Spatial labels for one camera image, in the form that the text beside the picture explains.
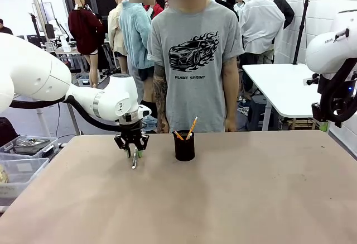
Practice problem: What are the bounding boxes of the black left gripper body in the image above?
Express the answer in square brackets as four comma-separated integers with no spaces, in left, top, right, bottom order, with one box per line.
[119,117,143,144]

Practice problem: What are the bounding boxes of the person in dark clothes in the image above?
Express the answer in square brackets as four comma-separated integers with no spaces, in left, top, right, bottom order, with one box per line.
[0,18,14,36]

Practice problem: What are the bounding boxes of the white grey multicolour pen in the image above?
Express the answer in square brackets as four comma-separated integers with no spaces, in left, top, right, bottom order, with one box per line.
[131,146,139,170]

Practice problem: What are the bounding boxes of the mannequin in maroon sweater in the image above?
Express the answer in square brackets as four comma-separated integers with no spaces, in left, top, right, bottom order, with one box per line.
[67,0,104,89]

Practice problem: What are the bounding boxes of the person's right hand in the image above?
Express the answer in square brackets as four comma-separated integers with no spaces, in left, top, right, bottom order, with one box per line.
[156,116,170,134]

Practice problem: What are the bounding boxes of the black round pen holder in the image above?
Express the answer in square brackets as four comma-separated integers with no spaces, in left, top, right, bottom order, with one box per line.
[173,129,196,161]

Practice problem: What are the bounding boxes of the mannequin in red garment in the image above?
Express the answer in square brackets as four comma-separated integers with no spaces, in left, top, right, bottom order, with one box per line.
[143,0,165,19]

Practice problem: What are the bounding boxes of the mannequin in white shirt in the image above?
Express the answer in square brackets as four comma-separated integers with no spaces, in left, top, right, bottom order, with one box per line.
[239,0,286,64]

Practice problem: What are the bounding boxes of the person in grey t-shirt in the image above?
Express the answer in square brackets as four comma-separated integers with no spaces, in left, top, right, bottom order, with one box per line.
[147,0,245,133]

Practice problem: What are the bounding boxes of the tattooed right forearm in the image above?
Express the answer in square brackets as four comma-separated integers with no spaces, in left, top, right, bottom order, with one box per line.
[152,64,169,121]

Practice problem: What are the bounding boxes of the black tripod stand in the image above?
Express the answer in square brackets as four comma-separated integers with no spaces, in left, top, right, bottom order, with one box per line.
[292,0,311,65]

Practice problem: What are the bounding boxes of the white side table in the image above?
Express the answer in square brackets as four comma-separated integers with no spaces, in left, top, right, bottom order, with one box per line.
[242,63,322,132]

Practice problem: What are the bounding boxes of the wooden pallet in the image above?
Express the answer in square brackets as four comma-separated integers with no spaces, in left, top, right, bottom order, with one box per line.
[286,117,319,131]

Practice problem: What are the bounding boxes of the clear plastic storage bin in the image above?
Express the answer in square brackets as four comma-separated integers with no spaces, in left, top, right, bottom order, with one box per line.
[0,157,50,200]

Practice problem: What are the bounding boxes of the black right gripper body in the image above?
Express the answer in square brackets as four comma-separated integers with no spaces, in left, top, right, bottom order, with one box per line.
[311,72,357,123]

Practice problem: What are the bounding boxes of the figure in light-blue fleece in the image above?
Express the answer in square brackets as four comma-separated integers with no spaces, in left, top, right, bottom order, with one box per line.
[119,0,157,110]

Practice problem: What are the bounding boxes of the clear bin with parts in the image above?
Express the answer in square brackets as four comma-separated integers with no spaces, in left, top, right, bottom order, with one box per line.
[0,135,60,159]

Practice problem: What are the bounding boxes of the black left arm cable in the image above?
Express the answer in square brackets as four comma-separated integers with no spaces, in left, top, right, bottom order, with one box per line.
[9,95,123,132]

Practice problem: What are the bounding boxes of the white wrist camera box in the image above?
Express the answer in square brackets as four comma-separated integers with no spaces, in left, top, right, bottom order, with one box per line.
[138,106,153,119]

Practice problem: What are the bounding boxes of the yellow pencil with red eraser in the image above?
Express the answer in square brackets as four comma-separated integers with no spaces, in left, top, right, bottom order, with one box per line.
[185,116,199,140]

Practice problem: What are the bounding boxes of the dark stool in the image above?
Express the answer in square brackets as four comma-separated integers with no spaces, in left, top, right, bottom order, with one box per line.
[247,95,269,132]

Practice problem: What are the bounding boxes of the person's left hand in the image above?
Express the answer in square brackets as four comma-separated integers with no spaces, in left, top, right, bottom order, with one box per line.
[224,117,238,132]

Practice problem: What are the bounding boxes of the mannequin in beige shirt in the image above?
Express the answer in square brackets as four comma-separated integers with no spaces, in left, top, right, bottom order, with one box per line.
[107,0,129,75]

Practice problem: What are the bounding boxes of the person's left forearm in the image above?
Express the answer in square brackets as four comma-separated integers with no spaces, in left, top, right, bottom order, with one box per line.
[222,58,240,121]

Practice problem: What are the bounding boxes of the black bag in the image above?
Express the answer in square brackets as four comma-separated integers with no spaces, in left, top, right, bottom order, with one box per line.
[0,116,20,147]

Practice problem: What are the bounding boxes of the mannequin in black jacket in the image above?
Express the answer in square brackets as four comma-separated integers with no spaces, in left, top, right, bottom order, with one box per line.
[266,0,296,30]

